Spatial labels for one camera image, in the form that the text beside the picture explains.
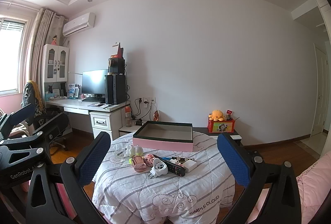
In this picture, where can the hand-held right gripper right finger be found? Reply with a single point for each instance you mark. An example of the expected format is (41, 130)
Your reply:
(232, 159)

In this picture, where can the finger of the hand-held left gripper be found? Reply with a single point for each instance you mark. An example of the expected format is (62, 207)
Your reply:
(23, 114)
(55, 125)

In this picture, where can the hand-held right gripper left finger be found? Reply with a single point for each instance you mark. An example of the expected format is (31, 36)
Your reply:
(95, 156)

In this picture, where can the clear plastic toy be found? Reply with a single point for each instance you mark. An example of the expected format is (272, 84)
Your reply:
(120, 154)

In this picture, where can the white charger block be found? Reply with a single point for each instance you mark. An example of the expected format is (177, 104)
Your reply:
(190, 164)

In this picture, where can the rose gold metal case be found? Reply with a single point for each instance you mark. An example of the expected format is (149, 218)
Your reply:
(138, 163)

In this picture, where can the black remote control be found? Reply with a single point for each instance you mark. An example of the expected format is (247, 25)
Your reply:
(175, 169)

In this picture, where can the white travel plug adapter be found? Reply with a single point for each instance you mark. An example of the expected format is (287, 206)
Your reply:
(156, 165)

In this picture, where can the pink storage box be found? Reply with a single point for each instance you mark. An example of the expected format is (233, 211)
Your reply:
(163, 145)

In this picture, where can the black office chair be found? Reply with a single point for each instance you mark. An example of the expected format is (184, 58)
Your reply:
(59, 145)

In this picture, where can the yellow black draped clothes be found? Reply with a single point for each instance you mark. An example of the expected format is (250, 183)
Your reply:
(32, 94)

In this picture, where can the white desk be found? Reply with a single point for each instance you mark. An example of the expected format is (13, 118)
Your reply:
(75, 103)

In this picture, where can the red printed box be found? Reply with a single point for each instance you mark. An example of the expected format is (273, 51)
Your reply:
(221, 127)

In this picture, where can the blue white box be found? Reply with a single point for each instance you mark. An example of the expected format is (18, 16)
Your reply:
(73, 90)

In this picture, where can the orange octopus plush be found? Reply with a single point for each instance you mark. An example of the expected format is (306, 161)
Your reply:
(216, 115)

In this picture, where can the small red card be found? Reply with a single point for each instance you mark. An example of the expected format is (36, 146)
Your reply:
(229, 112)

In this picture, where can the orange capped bottle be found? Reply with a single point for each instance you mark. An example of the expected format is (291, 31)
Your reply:
(128, 116)

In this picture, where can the black hair dryer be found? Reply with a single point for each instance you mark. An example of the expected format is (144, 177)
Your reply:
(139, 123)

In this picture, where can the window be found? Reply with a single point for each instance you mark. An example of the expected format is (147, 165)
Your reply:
(10, 58)

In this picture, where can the black computer monitor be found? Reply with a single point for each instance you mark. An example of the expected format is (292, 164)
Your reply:
(94, 81)

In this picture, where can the white glass-door cabinet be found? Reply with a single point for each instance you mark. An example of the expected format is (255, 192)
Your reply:
(55, 63)

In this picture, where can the black computer tower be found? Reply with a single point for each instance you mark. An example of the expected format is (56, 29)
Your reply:
(116, 89)

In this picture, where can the striped white quilt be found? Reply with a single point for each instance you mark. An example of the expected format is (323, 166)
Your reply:
(168, 187)

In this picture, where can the red anatomy model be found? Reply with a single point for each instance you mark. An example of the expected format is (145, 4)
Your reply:
(156, 115)

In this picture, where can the beige curtain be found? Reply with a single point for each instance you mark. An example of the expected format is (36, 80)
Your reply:
(41, 40)

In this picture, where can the small pink doll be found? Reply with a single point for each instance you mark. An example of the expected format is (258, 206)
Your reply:
(54, 40)

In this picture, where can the pink bedding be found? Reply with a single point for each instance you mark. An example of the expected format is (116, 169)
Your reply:
(313, 182)

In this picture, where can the black speaker box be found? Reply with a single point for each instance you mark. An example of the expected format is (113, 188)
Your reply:
(117, 66)

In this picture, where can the red triangular box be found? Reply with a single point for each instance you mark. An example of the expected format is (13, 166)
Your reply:
(118, 52)

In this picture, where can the white air conditioner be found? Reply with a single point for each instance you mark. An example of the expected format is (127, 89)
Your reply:
(79, 25)

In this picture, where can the white door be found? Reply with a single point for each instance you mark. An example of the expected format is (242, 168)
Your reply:
(319, 89)

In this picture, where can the white wall sockets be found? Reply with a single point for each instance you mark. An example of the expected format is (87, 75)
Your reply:
(147, 100)

